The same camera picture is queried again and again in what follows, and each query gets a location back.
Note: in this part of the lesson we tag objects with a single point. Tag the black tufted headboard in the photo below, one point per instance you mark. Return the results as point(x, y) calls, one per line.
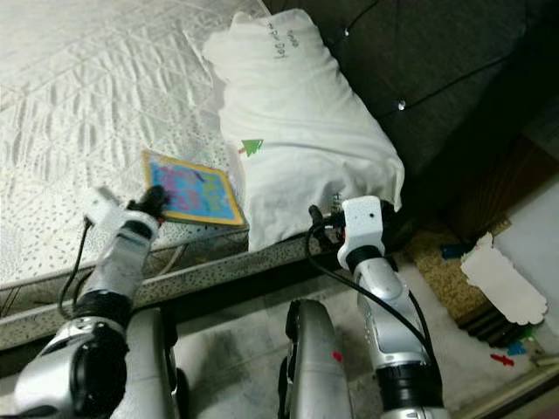
point(463, 52)

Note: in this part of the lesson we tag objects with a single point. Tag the dark blue small item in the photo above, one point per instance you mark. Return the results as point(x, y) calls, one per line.
point(454, 251)

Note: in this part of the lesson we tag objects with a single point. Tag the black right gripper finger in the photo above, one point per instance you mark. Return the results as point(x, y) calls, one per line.
point(315, 218)

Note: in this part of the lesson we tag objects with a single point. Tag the brown rug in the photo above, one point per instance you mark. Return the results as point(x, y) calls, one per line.
point(437, 271)

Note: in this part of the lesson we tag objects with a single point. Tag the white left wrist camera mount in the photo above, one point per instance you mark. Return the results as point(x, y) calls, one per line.
point(107, 206)

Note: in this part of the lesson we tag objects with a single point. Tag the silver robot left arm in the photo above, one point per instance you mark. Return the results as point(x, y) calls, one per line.
point(87, 349)

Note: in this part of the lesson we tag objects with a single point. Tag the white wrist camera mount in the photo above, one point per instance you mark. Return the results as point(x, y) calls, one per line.
point(107, 206)
point(367, 227)

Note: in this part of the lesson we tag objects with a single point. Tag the white scalloped board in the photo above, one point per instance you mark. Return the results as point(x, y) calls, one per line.
point(502, 279)

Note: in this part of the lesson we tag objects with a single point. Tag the dark bed base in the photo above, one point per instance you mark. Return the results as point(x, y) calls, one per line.
point(227, 290)

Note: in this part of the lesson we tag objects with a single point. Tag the silver robot left leg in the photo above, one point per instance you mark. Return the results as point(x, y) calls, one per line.
point(162, 367)

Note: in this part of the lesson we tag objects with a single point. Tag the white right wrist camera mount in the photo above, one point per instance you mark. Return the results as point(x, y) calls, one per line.
point(367, 227)

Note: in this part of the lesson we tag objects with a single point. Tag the black slatted object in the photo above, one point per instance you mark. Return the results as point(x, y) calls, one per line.
point(489, 330)

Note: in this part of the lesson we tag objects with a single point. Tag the small red floor toy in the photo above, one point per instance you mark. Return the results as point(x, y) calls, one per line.
point(501, 358)

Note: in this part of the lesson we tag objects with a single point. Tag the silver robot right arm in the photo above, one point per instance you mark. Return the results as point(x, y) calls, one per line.
point(397, 323)

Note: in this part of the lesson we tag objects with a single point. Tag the white pillow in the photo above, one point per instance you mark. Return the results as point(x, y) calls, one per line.
point(314, 131)

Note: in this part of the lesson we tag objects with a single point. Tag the white quilted mattress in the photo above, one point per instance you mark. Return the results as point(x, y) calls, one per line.
point(87, 105)

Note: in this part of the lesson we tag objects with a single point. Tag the blue yellow-bordered children's book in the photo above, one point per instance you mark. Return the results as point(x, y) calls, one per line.
point(196, 190)

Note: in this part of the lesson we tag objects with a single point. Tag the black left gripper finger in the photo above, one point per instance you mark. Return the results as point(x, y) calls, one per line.
point(160, 200)

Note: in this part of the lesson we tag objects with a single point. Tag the small blue floor toy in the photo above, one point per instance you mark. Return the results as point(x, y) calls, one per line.
point(521, 347)

